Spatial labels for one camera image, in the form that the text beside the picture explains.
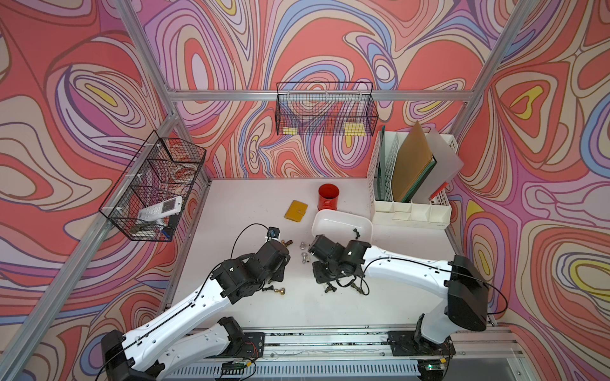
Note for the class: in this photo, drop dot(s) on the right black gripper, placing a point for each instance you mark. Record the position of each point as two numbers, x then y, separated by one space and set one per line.
319 278

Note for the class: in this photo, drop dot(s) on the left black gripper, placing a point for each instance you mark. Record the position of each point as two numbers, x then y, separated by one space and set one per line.
280 271

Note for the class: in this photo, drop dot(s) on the bronze queen chess piece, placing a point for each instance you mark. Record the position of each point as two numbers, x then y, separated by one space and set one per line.
357 288

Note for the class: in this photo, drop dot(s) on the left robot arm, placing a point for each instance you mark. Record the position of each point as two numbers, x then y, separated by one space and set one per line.
160 347

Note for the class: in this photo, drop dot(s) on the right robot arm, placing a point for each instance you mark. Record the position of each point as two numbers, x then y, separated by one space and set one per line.
464 293

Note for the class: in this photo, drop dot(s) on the white plastic storage box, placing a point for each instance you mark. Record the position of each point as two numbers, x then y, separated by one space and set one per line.
338 226

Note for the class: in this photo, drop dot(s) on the yellow wallet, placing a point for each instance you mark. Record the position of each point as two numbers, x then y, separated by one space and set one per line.
296 211

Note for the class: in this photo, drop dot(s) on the red metal bucket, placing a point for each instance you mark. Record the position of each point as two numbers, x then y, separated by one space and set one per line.
328 197

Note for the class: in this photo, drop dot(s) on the white desk file organizer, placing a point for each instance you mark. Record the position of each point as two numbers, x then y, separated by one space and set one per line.
435 215

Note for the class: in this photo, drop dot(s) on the white remote control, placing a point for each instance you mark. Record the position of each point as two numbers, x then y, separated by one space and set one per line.
160 211

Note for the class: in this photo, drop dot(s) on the brown cardboard folder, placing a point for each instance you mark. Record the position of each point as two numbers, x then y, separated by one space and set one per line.
414 162

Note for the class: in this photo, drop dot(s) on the grey folder sheet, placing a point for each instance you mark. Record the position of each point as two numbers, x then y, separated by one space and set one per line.
444 148

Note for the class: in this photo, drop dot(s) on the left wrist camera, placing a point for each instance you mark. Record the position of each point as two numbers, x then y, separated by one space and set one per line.
273 233

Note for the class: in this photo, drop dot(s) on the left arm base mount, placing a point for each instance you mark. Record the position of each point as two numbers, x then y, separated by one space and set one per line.
250 346

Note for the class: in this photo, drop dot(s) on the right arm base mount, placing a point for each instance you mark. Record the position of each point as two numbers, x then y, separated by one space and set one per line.
407 344

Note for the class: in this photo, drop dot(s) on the black wire basket left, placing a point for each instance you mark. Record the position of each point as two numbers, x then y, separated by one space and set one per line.
163 168

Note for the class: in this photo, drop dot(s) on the black wire basket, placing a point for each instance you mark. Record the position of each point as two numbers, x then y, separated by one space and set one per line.
316 108
163 168

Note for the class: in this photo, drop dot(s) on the black wire basket back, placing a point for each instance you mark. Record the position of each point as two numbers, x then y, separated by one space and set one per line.
316 108

